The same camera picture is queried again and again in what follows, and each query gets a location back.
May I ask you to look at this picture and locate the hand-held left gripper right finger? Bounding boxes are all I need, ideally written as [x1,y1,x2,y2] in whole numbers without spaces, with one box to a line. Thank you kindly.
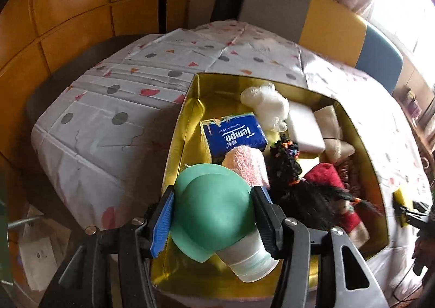
[251,186,390,308]

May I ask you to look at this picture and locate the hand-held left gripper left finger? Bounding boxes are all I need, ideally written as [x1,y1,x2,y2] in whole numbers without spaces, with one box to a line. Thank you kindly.
[49,189,175,308]

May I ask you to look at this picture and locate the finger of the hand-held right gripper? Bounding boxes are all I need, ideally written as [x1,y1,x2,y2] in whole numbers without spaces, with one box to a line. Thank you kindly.
[398,202,429,228]

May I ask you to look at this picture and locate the green and yellow scouring sponge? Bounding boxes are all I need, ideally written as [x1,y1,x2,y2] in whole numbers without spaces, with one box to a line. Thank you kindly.
[392,187,417,227]

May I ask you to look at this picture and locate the black beaded braided hairpiece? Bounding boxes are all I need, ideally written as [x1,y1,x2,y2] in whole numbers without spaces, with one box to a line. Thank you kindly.
[270,135,383,230]

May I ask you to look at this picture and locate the pink fluffy towel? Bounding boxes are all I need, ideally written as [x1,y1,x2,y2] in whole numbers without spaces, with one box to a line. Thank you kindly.
[222,145,271,189]

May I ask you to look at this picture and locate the brown scrunchie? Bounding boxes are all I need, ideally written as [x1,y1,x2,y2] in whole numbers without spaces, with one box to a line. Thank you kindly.
[336,162,361,193]

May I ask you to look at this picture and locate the blue tissue pack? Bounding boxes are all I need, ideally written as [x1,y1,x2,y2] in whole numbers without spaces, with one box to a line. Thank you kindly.
[200,113,268,159]

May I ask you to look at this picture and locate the white foam sponge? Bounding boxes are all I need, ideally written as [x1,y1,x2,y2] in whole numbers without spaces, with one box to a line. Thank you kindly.
[285,100,326,153]

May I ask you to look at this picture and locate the beige loofah cloth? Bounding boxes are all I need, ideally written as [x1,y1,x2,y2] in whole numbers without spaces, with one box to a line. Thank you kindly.
[313,105,356,162]

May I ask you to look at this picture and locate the white mesh bath puff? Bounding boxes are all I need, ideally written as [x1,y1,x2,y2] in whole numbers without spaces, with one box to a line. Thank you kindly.
[241,83,290,132]

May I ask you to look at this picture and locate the gold-lined dark red box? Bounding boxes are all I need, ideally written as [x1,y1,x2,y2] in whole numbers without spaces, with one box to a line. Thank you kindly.
[150,73,390,297]

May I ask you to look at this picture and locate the wooden side table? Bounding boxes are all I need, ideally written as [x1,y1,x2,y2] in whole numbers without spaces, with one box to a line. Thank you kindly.
[396,70,435,166]

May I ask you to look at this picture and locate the purple boxes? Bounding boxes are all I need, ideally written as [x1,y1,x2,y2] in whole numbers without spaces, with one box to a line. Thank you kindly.
[404,91,422,119]

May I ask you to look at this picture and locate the white cardboard boxes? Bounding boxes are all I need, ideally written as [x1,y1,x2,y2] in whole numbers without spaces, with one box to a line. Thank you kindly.
[18,206,66,291]

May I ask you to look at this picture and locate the grey patterned bedsheet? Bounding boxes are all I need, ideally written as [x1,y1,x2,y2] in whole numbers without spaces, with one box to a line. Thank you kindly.
[30,19,427,295]

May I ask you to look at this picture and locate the grey yellow blue headboard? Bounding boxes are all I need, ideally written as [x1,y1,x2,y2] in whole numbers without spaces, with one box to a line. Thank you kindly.
[238,0,404,96]

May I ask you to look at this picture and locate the wooden wardrobe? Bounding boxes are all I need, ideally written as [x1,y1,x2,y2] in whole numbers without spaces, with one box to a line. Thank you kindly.
[0,0,191,251]

